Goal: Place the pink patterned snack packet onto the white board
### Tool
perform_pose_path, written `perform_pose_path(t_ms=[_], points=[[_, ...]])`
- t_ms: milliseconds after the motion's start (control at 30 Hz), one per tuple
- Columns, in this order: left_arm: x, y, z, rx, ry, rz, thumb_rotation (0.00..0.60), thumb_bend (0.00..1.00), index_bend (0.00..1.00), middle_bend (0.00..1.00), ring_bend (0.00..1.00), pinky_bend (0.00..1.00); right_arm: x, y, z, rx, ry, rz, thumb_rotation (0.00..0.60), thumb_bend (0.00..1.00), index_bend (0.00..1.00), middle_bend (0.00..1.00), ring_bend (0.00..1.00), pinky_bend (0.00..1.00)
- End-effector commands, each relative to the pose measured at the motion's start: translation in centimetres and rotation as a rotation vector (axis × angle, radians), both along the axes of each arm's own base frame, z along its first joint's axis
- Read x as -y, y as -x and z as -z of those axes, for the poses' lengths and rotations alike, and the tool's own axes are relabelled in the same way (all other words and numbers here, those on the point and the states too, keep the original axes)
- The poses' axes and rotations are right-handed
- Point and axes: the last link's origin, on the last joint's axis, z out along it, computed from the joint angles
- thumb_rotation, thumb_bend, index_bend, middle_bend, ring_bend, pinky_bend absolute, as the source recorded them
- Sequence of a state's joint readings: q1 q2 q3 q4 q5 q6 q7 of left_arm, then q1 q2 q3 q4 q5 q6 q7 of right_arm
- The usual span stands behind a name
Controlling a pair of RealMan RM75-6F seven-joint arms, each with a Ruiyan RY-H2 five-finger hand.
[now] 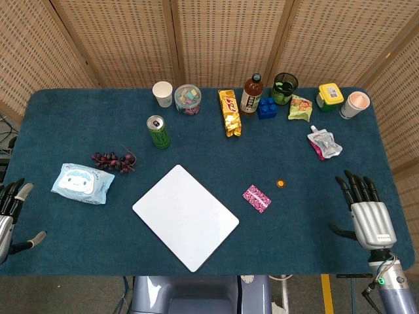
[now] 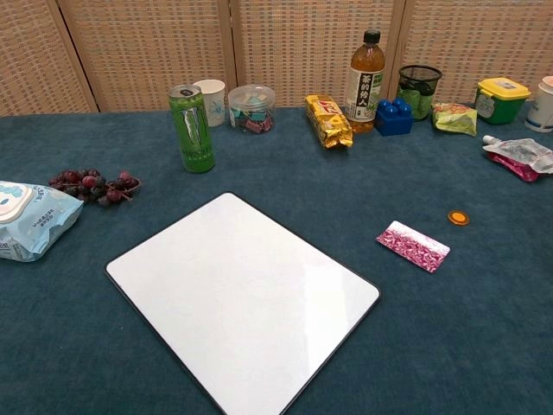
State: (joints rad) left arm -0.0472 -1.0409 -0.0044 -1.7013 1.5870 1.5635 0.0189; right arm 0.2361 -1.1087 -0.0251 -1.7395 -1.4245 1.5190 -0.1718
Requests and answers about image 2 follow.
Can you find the pink patterned rectangular patch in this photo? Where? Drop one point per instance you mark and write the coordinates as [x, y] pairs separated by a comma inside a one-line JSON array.
[[412, 247]]

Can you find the small orange round object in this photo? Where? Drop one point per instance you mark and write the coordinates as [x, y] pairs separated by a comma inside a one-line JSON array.
[[458, 217]]

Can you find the white rectangular board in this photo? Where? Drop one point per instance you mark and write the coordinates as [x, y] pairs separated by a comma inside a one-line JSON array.
[[242, 294]]

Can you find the dark blue table cloth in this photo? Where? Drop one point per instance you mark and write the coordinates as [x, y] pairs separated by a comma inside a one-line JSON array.
[[302, 181]]

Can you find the gold foil snack package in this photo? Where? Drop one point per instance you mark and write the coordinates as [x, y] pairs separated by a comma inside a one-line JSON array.
[[328, 121]]

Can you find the clear jar of binder clips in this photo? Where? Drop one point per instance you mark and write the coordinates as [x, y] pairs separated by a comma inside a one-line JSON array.
[[251, 108]]

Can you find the green energy drink can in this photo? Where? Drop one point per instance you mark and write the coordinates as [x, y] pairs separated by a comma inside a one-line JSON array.
[[192, 129]]

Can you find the white paper cup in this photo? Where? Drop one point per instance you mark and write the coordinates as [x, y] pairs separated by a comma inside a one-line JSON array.
[[214, 104]]

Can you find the blue toy building block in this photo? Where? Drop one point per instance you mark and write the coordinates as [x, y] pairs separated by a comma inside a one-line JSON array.
[[393, 119]]

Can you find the amber tea bottle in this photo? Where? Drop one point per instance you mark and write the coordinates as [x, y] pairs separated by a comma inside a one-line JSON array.
[[365, 86]]

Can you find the black mesh pen holder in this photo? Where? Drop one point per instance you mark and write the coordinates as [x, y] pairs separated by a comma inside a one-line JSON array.
[[421, 86]]

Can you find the bunch of dark red grapes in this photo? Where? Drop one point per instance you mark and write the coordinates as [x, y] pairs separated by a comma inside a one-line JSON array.
[[86, 181]]

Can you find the green chip snack bag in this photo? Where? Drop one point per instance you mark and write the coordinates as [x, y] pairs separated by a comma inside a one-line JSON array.
[[453, 119]]

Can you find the woven wooden folding screen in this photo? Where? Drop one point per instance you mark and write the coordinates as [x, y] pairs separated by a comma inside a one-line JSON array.
[[129, 43]]

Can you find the light blue wet wipes pack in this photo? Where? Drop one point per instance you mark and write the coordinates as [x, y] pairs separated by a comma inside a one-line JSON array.
[[30, 225]]

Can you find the silver pink spout pouch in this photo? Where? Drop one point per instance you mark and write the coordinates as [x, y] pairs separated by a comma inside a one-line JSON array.
[[518, 155]]

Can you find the green container with yellow lid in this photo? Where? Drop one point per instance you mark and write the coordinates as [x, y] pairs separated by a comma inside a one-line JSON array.
[[501, 104]]

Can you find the white cup with pink lid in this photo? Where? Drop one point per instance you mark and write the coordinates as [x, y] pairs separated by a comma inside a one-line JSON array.
[[542, 112]]

